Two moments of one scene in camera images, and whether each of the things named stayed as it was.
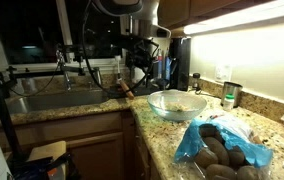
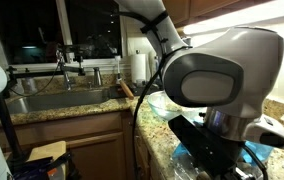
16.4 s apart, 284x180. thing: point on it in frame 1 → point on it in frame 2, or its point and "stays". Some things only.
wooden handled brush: (124, 86) stays
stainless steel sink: (31, 102) stays
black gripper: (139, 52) → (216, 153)
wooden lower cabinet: (104, 146) stays
